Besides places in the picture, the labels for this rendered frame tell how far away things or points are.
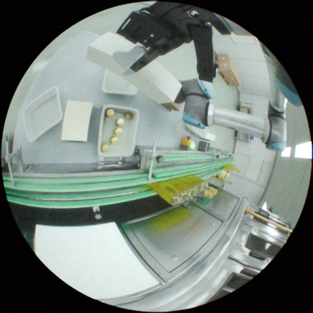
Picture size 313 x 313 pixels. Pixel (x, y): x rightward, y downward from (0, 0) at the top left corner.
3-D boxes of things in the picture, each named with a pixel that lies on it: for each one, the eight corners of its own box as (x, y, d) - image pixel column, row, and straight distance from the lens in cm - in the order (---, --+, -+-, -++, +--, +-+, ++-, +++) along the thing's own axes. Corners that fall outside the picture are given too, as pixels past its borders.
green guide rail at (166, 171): (147, 170, 54) (156, 177, 48) (147, 168, 54) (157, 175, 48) (231, 158, 209) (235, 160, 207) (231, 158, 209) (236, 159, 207)
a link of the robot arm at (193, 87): (196, 86, 69) (216, 84, 63) (193, 105, 64) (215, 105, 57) (183, 75, 62) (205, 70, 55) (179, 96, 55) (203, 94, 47)
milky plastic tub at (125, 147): (95, 152, 56) (97, 157, 48) (100, 106, 55) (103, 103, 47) (127, 152, 61) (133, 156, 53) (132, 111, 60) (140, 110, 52)
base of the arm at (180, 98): (170, 76, 69) (183, 72, 63) (186, 89, 77) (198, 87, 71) (163, 95, 61) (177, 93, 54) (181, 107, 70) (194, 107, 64)
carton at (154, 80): (102, 44, 33) (108, 31, 29) (166, 89, 34) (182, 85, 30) (86, 59, 30) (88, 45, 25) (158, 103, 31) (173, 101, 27)
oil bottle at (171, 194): (146, 184, 58) (174, 208, 46) (147, 175, 56) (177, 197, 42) (154, 183, 61) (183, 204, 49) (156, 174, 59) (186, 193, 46)
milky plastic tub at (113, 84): (98, 96, 58) (101, 92, 49) (106, 61, 67) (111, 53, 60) (130, 98, 62) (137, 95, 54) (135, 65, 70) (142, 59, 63)
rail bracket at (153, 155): (138, 174, 52) (153, 186, 43) (143, 137, 48) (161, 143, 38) (144, 173, 54) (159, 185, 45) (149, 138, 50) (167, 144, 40)
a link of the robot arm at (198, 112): (190, 102, 63) (280, 126, 67) (186, 127, 60) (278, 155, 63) (181, 92, 53) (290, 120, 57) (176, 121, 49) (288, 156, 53)
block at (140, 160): (132, 164, 57) (138, 169, 51) (134, 147, 55) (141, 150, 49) (138, 164, 59) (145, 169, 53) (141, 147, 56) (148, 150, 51)
